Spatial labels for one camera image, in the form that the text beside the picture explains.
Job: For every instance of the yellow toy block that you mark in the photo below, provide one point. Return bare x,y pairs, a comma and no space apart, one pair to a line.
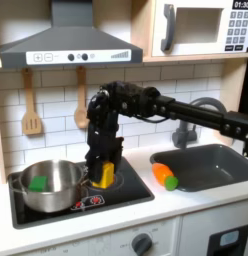
107,175

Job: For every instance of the steel toy pot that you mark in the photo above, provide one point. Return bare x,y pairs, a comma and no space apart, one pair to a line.
46,200

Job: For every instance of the green toy block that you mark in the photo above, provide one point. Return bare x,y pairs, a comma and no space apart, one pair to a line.
37,184

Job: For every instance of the black toy stove top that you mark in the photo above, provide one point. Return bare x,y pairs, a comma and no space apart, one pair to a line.
129,193

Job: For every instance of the wooden spoon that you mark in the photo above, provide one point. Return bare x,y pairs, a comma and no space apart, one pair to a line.
81,118

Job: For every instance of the orange toy carrot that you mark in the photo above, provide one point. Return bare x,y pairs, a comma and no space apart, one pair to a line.
161,173

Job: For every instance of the dark grey tap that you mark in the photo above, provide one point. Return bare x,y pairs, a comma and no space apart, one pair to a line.
182,136

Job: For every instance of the wooden slotted spatula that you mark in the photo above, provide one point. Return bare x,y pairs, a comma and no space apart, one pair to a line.
32,123

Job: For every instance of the grey stove knob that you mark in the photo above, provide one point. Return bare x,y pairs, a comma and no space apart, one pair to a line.
141,245

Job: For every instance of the dark grey sink basin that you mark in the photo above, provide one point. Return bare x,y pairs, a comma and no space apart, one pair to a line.
209,166

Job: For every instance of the white kitchen cabinet front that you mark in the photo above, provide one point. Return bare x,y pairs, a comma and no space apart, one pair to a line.
192,233

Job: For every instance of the grey extractor hood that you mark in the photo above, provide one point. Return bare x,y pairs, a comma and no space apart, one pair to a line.
69,40

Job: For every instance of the light wooden shelf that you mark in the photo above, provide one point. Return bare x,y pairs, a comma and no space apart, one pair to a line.
196,58

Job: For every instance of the dark oven door panel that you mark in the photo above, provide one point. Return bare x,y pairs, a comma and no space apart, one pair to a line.
214,248

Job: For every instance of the white toy microwave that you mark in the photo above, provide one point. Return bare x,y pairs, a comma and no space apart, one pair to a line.
199,26

